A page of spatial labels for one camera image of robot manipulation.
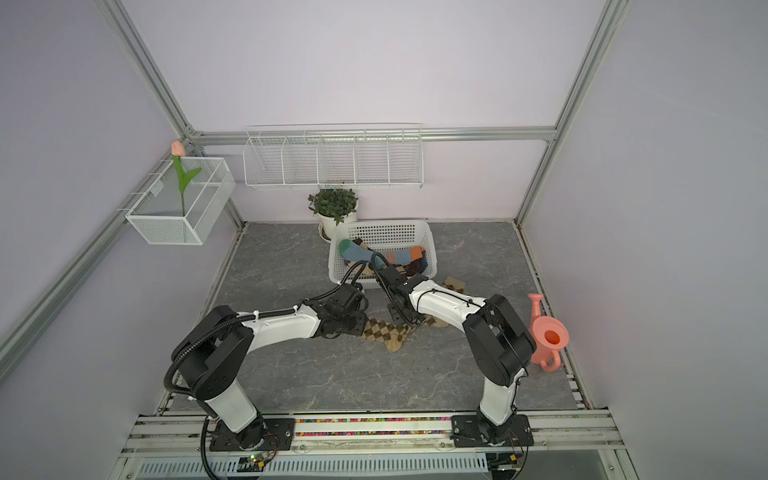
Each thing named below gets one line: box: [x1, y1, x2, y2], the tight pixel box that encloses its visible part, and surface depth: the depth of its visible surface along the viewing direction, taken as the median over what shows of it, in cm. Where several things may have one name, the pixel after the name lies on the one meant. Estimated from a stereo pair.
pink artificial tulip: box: [171, 140, 202, 216], surface depth 86 cm
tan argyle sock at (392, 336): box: [362, 318, 417, 352], surface depth 92 cm
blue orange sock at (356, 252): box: [339, 239, 385, 270], surface depth 106 cm
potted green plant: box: [308, 188, 358, 243], surface depth 105 cm
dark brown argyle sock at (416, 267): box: [400, 250, 428, 276], surface depth 103 cm
